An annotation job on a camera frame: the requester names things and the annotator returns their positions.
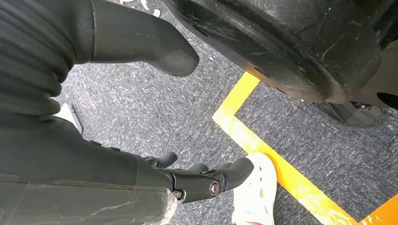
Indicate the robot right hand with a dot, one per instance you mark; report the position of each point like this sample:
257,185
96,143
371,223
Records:
77,161

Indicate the white flat floor plate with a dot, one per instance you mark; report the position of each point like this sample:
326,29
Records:
70,118

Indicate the robot right arm ribbed sleeve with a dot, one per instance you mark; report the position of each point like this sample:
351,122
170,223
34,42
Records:
31,46

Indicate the yellow floor tape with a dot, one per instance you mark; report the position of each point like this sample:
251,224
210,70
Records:
248,136

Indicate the white perforated clog shoe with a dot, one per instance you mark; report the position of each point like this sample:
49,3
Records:
255,189

